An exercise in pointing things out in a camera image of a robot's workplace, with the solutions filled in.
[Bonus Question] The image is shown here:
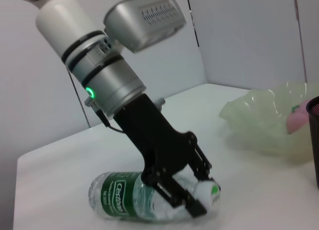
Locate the black mesh pen holder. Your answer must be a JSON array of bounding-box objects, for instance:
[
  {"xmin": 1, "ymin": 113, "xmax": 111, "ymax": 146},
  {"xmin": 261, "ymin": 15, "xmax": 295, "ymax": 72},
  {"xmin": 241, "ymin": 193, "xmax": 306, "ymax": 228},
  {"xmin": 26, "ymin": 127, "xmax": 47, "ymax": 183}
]
[{"xmin": 306, "ymin": 95, "xmax": 319, "ymax": 190}]

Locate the pink toy peach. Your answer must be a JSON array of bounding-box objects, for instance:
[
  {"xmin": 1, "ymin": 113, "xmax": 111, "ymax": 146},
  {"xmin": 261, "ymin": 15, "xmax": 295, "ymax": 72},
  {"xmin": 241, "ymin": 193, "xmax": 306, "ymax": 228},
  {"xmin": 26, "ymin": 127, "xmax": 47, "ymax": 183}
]
[{"xmin": 286, "ymin": 100, "xmax": 311, "ymax": 135}]

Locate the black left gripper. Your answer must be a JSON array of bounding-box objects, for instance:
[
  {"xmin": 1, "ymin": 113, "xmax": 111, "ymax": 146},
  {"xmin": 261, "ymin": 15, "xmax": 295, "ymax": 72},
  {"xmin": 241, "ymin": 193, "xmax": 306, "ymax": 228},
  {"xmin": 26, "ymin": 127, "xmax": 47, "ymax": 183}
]
[{"xmin": 113, "ymin": 92, "xmax": 221, "ymax": 219}]

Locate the translucent green fruit plate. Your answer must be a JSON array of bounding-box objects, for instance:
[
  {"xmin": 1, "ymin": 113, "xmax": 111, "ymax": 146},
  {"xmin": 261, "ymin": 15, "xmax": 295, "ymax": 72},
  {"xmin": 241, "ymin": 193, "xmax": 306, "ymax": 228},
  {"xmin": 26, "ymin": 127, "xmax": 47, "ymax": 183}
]
[{"xmin": 218, "ymin": 81, "xmax": 319, "ymax": 164}]

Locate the left gripper connector cable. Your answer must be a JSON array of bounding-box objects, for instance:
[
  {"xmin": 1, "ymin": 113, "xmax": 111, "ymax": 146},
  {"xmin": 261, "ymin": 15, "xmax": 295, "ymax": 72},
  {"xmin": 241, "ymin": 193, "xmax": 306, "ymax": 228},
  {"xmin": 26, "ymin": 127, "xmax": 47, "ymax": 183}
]
[{"xmin": 84, "ymin": 97, "xmax": 126, "ymax": 135}]

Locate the clear green-label water bottle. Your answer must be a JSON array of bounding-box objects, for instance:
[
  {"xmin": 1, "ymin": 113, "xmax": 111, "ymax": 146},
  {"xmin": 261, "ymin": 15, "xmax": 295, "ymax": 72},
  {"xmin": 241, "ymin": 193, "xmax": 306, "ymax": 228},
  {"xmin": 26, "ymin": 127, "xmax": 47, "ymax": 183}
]
[{"xmin": 88, "ymin": 171, "xmax": 222, "ymax": 223}]

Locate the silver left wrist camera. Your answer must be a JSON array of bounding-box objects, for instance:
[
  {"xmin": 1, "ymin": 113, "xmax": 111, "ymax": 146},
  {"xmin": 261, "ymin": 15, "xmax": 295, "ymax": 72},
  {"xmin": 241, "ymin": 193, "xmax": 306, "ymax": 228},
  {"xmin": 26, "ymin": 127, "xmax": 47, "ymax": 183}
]
[{"xmin": 103, "ymin": 0, "xmax": 188, "ymax": 54}]

